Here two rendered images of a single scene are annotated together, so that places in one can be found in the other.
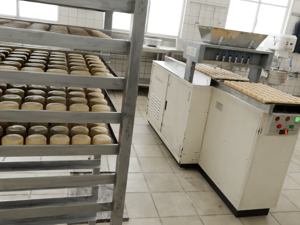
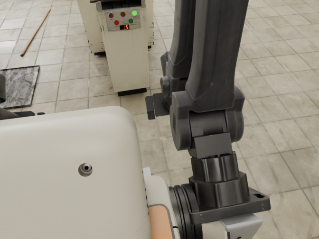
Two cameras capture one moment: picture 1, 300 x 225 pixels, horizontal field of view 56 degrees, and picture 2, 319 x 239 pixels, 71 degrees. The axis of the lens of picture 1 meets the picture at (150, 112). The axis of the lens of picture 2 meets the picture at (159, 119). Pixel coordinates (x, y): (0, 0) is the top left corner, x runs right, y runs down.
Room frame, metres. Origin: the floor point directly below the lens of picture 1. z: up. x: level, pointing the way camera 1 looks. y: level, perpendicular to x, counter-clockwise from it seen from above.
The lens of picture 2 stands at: (0.27, -1.26, 1.52)
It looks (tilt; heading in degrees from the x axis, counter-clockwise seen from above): 51 degrees down; 5
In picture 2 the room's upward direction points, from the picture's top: straight up
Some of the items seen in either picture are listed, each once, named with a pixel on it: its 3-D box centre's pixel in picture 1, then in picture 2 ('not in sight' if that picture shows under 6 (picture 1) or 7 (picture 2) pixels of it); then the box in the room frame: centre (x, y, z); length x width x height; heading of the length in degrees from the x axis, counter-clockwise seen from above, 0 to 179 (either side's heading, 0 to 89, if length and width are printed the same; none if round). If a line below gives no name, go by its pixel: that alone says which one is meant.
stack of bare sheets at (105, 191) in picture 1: (96, 193); (14, 86); (1.81, 0.32, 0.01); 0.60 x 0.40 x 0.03; 16
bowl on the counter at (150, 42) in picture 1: (152, 42); not in sight; (5.24, 0.12, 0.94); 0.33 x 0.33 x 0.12
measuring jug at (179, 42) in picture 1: (180, 43); not in sight; (5.23, -0.38, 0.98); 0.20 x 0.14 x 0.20; 55
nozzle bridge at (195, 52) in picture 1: (225, 64); not in sight; (2.60, -0.62, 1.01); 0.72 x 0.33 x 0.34; 108
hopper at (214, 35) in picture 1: (231, 38); not in sight; (2.60, -0.62, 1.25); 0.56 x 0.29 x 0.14; 108
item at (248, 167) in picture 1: (242, 144); (122, 35); (2.12, -0.78, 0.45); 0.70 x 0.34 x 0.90; 18
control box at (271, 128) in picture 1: (284, 123); (123, 19); (1.78, -0.89, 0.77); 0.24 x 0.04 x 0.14; 108
